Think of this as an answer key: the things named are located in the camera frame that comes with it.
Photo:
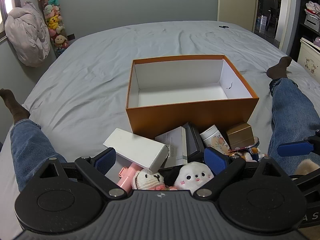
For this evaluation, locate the houndstooth storage basket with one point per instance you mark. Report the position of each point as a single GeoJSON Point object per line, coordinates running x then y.
{"type": "Point", "coordinates": [312, 22]}

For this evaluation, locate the person's leg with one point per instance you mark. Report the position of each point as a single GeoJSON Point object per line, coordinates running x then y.
{"type": "Point", "coordinates": [32, 142]}
{"type": "Point", "coordinates": [292, 110]}

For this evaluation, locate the black wall socket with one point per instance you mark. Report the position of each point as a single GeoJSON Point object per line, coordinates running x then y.
{"type": "Point", "coordinates": [71, 36]}

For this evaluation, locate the orange cardboard box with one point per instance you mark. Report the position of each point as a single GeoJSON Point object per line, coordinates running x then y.
{"type": "Point", "coordinates": [190, 120]}

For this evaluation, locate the bundled pale pink duvet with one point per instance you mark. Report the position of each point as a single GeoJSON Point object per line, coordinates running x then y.
{"type": "Point", "coordinates": [27, 35]}

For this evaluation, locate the black wardrobe shelf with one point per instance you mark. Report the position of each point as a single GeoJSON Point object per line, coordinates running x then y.
{"type": "Point", "coordinates": [297, 30]}

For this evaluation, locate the window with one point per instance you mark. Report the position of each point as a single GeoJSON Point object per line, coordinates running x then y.
{"type": "Point", "coordinates": [6, 0]}

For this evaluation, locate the gold box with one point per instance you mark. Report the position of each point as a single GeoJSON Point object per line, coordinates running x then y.
{"type": "Point", "coordinates": [240, 135]}

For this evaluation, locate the white flower print tin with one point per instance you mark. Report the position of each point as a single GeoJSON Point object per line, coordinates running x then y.
{"type": "Point", "coordinates": [212, 136]}

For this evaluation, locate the small calico cat toy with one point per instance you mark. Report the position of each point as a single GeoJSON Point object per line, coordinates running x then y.
{"type": "Point", "coordinates": [240, 153]}

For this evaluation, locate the white printed carton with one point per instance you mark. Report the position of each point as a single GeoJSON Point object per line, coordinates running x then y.
{"type": "Point", "coordinates": [175, 140]}

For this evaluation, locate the white crochet bear doll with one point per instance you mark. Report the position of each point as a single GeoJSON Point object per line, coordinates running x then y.
{"type": "Point", "coordinates": [147, 178]}

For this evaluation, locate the folded pink white clothes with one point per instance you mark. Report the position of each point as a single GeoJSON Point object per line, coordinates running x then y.
{"type": "Point", "coordinates": [312, 7]}

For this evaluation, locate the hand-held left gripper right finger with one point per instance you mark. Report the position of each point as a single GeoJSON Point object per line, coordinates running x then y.
{"type": "Point", "coordinates": [215, 158]}

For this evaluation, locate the person's left leg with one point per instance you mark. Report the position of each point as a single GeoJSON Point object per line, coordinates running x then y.
{"type": "Point", "coordinates": [32, 142]}

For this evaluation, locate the cream door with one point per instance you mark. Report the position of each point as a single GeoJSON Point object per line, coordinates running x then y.
{"type": "Point", "coordinates": [237, 2]}

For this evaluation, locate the dark grey box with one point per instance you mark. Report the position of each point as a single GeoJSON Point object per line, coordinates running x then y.
{"type": "Point", "coordinates": [193, 140]}

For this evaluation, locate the person's right leg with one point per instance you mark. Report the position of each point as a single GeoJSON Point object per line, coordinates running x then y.
{"type": "Point", "coordinates": [292, 110]}

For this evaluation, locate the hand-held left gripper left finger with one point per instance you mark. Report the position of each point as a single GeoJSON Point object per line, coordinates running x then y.
{"type": "Point", "coordinates": [106, 160]}

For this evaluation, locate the beige furry plush toy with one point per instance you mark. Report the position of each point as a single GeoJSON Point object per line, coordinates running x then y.
{"type": "Point", "coordinates": [308, 166]}

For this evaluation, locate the black scissors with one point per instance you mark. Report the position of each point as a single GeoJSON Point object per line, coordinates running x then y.
{"type": "Point", "coordinates": [223, 26]}

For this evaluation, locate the clear tube of plush toys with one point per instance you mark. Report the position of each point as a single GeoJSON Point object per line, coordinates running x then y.
{"type": "Point", "coordinates": [53, 20]}

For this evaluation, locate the long white box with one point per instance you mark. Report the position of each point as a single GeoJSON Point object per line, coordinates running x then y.
{"type": "Point", "coordinates": [135, 147]}

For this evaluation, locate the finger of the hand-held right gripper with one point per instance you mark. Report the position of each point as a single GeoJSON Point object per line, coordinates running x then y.
{"type": "Point", "coordinates": [292, 148]}

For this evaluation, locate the pink stick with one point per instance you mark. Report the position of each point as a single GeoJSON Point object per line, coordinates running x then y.
{"type": "Point", "coordinates": [126, 177]}

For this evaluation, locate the white plush toy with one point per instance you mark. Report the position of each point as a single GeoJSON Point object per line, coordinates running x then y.
{"type": "Point", "coordinates": [192, 175]}

